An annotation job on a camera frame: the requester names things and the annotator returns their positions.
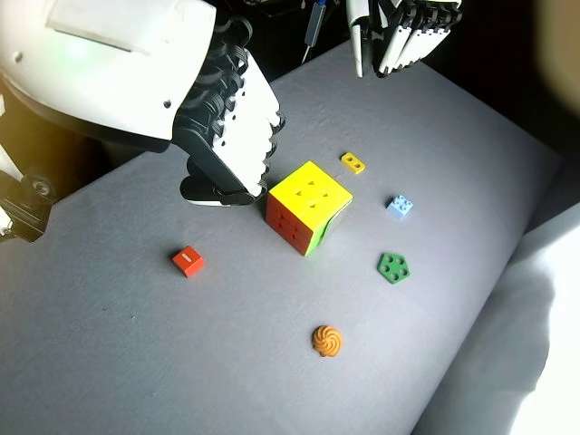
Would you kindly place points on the large colourful puzzle cube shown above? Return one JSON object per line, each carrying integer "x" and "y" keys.
{"x": 308, "y": 195}

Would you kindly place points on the red block with white slot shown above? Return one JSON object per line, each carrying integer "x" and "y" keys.
{"x": 188, "y": 262}

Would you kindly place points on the yellow two-hole block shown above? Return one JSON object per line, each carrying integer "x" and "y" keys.
{"x": 353, "y": 163}

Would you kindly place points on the grey table cloth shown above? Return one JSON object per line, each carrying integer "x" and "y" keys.
{"x": 136, "y": 362}

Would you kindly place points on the light blue toy brick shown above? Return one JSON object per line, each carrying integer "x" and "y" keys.
{"x": 399, "y": 207}

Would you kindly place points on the green pentagon block with holes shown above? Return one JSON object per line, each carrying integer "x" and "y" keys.
{"x": 393, "y": 268}

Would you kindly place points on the orange swirl cookie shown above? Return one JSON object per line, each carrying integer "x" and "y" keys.
{"x": 327, "y": 341}

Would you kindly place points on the white backdrop sheet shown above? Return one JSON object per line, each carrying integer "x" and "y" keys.
{"x": 521, "y": 340}

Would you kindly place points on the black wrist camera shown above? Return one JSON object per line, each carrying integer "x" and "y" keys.
{"x": 38, "y": 188}

